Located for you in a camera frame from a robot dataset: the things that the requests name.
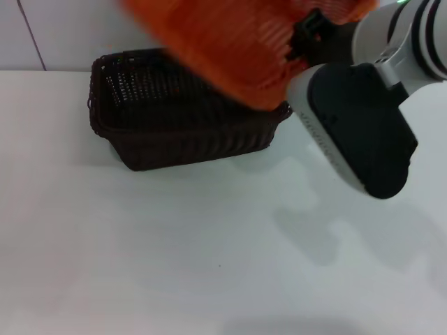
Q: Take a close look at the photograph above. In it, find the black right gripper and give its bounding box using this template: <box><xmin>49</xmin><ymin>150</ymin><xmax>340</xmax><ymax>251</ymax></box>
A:
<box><xmin>286</xmin><ymin>9</ymin><xmax>362</xmax><ymax>68</ymax></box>

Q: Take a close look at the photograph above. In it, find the orange wicker basket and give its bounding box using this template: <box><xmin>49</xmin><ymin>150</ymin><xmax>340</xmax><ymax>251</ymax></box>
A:
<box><xmin>117</xmin><ymin>0</ymin><xmax>380</xmax><ymax>113</ymax></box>

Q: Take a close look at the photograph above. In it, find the dark brown wicker basket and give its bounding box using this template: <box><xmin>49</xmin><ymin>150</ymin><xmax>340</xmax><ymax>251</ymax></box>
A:
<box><xmin>85</xmin><ymin>48</ymin><xmax>294</xmax><ymax>172</ymax></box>

